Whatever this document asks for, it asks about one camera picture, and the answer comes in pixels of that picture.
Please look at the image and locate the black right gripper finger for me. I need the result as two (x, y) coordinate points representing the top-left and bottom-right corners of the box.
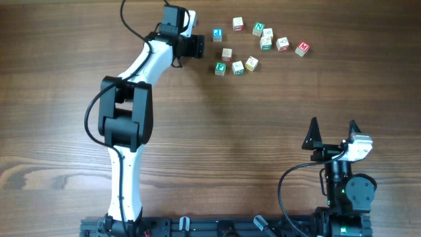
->
(301, 117), (322, 149)
(349, 120), (361, 135)

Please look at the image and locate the red block with drawing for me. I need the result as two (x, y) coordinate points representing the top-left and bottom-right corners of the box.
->
(221, 48), (232, 62)

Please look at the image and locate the green Z block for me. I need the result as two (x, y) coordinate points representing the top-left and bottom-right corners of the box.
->
(260, 36), (272, 51)

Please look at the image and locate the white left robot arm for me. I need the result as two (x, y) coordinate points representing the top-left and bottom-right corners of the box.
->
(98, 33), (205, 224)

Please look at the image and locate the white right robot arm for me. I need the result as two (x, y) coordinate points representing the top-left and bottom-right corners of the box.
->
(302, 117), (377, 236)

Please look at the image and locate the blue P block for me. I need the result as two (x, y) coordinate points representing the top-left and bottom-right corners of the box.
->
(212, 28), (222, 42)

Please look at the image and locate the green F block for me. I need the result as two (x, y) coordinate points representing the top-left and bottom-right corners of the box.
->
(214, 62), (226, 76)

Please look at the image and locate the green side white block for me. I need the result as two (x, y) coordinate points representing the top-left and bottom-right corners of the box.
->
(232, 61), (245, 75)

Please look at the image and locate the red X block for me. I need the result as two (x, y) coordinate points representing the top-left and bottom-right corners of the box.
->
(232, 17), (244, 31)

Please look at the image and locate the yellow V block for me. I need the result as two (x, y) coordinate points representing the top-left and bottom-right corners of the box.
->
(245, 56), (259, 72)

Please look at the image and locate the green N block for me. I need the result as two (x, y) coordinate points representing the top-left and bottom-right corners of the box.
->
(252, 22), (265, 37)

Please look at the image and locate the yellow side block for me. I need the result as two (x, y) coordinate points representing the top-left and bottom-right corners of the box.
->
(262, 28), (274, 39)

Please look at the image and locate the red M block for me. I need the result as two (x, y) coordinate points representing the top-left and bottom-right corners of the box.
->
(295, 42), (310, 57)

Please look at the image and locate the red Q block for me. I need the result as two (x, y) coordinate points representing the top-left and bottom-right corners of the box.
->
(276, 37), (289, 51)

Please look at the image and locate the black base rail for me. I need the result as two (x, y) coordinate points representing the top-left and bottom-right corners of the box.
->
(80, 213), (373, 237)

